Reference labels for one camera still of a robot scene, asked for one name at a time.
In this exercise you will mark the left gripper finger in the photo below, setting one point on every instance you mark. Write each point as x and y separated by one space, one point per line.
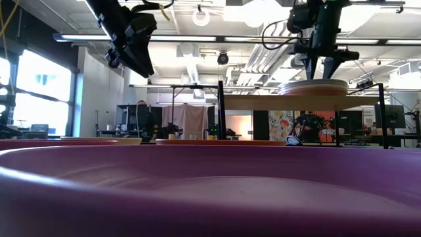
141 52
131 62

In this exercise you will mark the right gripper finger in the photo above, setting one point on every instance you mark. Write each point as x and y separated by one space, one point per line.
329 67
310 66

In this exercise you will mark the peach plate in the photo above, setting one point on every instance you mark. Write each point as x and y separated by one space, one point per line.
312 91

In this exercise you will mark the pink plate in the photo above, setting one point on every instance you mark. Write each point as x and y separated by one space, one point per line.
49 144

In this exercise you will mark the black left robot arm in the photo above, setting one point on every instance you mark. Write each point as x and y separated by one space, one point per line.
105 6

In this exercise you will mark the black background robot arm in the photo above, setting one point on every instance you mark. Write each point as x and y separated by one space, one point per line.
171 130

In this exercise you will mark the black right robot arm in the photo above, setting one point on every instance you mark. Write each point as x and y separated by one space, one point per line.
325 2

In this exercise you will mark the wooden shelf with black legs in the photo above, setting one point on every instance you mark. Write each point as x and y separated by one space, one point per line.
263 102

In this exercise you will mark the black ceiling spotlight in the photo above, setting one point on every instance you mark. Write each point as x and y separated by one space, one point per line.
222 58
111 63

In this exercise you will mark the black ceiling track fixture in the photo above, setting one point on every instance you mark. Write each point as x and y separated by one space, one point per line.
365 84

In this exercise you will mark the red curtain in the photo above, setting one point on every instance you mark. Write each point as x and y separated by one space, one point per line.
330 115

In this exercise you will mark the black monitor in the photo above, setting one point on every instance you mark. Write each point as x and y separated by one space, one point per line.
350 120
396 116

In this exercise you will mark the person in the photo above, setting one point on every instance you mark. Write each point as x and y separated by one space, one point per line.
309 125
144 118

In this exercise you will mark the floral poster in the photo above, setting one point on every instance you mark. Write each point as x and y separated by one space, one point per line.
281 125

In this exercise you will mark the white round ceiling lamp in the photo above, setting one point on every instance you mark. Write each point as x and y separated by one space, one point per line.
201 18

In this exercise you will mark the small white and blue object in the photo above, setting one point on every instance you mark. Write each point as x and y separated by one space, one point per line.
292 141

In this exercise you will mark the black pillar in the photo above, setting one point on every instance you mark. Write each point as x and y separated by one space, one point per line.
260 125

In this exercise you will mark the black beam with light strips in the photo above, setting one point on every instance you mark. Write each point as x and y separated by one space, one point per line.
220 39

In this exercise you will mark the beige curtain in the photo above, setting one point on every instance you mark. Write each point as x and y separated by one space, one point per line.
190 118

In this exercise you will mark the large bright window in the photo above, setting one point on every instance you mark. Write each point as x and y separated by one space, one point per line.
42 98

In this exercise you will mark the dark laptop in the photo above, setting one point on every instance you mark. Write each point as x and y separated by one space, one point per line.
39 129

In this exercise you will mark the orange-red plate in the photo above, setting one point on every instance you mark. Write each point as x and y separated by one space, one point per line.
213 143

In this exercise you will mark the large purple plastic bowl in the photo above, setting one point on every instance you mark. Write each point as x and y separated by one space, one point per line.
210 197

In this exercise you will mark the black background workstation frame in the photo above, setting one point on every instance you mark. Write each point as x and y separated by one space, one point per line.
184 86

